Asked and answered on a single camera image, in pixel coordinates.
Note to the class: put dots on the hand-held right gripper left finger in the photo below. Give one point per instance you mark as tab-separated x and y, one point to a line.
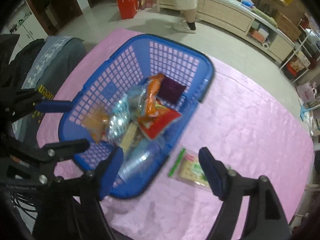
110	172

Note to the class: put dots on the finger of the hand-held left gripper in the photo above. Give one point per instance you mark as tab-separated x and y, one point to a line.
70	147
57	106

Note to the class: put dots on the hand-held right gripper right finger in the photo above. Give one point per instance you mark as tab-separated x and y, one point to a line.
212	175

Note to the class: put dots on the green cracker packet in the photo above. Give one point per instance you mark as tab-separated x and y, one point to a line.
187	167

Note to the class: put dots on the translucent orange snack packet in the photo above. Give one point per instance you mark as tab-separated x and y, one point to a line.
96	123

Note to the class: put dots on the clear bluish snack packet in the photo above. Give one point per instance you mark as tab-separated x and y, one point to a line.
145	160

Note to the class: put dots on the red white snack packet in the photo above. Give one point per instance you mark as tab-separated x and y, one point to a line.
157	125

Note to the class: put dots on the bright orange snack packet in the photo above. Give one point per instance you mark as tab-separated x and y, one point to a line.
151	92

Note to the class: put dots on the dark purple snack packet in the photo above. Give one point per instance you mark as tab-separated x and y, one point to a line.
171	90

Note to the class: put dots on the blue plastic basket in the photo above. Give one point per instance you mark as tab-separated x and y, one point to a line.
175	62

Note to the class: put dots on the pink quilted table cover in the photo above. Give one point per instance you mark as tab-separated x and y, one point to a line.
237	130

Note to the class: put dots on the black jacket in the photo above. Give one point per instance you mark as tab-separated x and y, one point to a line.
22	62

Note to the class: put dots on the white cupboard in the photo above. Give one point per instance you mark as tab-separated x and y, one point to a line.
27	22

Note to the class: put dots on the dark wooden door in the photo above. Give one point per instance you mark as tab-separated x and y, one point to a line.
57	5

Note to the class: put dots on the red paper bag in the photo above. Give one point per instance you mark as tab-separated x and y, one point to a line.
127	5

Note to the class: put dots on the pink bag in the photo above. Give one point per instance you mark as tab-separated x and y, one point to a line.
307	92

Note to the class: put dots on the white paper roll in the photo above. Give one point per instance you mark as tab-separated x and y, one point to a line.
265	45

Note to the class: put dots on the beige television cabinet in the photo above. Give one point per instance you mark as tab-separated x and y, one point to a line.
225	12

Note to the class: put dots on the folded green cloth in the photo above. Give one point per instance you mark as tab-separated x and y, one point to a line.
266	17

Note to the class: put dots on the brown cardboard box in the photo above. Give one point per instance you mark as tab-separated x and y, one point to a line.
287	26

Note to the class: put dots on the blue tissue box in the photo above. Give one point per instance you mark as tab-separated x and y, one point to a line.
247	2

